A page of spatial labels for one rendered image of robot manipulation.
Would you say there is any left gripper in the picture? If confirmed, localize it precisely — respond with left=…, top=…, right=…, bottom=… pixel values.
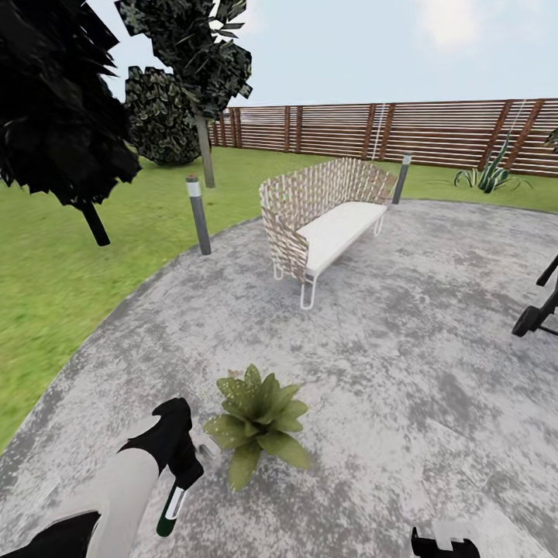
left=167, top=443, right=204, bottom=491

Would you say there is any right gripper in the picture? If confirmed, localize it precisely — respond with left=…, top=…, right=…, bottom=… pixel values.
left=411, top=528, right=481, bottom=558

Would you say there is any insectifuge atomizer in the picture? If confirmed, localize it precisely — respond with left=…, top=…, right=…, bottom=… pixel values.
left=157, top=479, right=188, bottom=537

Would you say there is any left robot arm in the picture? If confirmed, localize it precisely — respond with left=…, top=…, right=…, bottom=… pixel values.
left=0, top=398, right=222, bottom=558

